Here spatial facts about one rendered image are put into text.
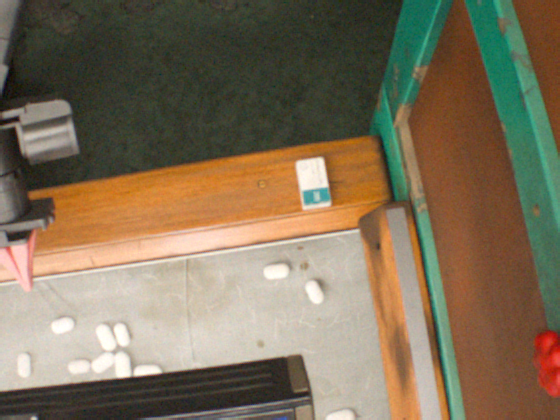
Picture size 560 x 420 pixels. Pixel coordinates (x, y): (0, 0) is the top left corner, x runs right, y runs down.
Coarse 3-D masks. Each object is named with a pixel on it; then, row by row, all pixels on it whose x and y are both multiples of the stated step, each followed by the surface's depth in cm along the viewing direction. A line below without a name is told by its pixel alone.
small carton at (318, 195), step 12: (300, 168) 95; (312, 168) 95; (324, 168) 95; (300, 180) 95; (312, 180) 95; (324, 180) 95; (300, 192) 96; (312, 192) 94; (324, 192) 94; (312, 204) 94; (324, 204) 95
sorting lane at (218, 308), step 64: (192, 256) 97; (256, 256) 97; (320, 256) 97; (0, 320) 94; (128, 320) 95; (192, 320) 95; (256, 320) 95; (320, 320) 94; (0, 384) 92; (320, 384) 92; (384, 384) 92
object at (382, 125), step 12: (384, 96) 92; (384, 108) 93; (372, 120) 104; (384, 120) 95; (372, 132) 106; (384, 132) 97; (384, 144) 98; (396, 144) 90; (396, 156) 91; (396, 168) 92; (396, 180) 94; (396, 192) 95
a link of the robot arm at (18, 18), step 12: (0, 0) 68; (12, 0) 69; (24, 0) 69; (0, 12) 69; (12, 12) 69; (24, 12) 71; (0, 24) 69; (12, 24) 69; (0, 36) 69; (12, 36) 70; (0, 48) 69; (12, 48) 70; (0, 60) 70; (0, 72) 70; (0, 84) 71
